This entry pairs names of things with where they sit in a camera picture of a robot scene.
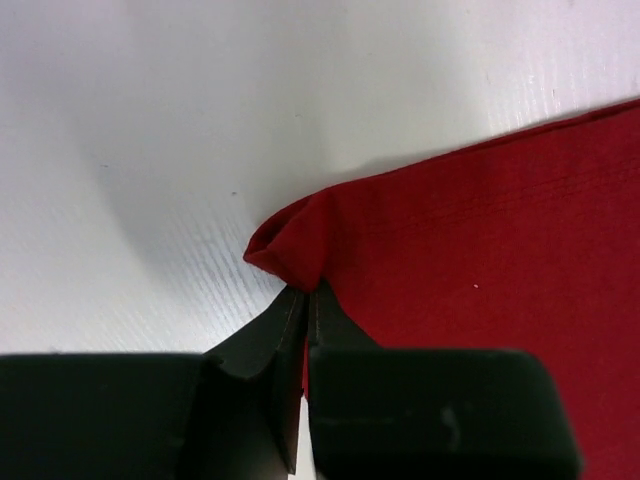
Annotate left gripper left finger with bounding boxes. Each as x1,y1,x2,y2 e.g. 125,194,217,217
1,288,306,479

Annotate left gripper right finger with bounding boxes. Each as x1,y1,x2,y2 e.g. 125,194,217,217
307,283,583,479

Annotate red t shirt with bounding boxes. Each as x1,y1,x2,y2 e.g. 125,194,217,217
244,101,639,479

